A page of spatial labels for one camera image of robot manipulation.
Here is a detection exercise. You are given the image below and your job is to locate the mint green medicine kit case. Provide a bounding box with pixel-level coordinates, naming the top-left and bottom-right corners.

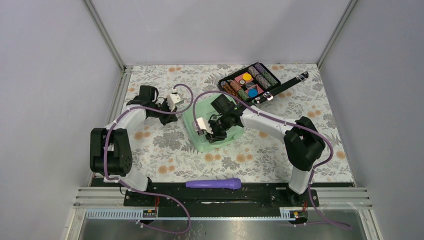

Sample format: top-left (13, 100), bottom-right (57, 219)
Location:
top-left (182, 94), bottom-right (244, 152)

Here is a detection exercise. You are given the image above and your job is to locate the purple flashlight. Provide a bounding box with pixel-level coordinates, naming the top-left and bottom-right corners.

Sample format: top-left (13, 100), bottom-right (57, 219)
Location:
top-left (185, 178), bottom-right (242, 190)

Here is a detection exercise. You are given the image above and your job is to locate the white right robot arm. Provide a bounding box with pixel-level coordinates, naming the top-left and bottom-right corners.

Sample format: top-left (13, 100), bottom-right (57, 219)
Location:
top-left (193, 94), bottom-right (326, 206)

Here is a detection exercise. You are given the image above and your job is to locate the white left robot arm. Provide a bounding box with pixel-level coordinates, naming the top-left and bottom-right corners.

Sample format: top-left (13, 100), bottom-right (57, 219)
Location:
top-left (89, 85), bottom-right (184, 206)

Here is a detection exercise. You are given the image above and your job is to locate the black poker chip case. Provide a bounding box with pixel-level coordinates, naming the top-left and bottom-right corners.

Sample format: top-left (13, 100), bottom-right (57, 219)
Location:
top-left (217, 62), bottom-right (309, 105)

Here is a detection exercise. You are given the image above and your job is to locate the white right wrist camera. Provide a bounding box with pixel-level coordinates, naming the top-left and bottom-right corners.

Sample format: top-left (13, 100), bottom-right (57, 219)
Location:
top-left (193, 117), bottom-right (213, 136)

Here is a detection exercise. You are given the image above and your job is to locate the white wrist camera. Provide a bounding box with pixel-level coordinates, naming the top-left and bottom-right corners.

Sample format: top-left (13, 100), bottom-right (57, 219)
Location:
top-left (193, 117), bottom-right (213, 136)
top-left (165, 88), bottom-right (184, 112)

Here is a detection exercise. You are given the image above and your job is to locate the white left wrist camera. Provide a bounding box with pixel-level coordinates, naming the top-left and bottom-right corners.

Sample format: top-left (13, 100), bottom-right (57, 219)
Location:
top-left (165, 88), bottom-right (184, 112)

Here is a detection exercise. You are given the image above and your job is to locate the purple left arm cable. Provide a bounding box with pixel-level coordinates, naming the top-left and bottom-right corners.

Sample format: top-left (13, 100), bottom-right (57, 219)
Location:
top-left (103, 83), bottom-right (195, 235)

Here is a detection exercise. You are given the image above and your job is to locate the white slotted cable duct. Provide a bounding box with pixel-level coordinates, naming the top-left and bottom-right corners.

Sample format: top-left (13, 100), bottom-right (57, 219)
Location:
top-left (85, 209), bottom-right (297, 221)

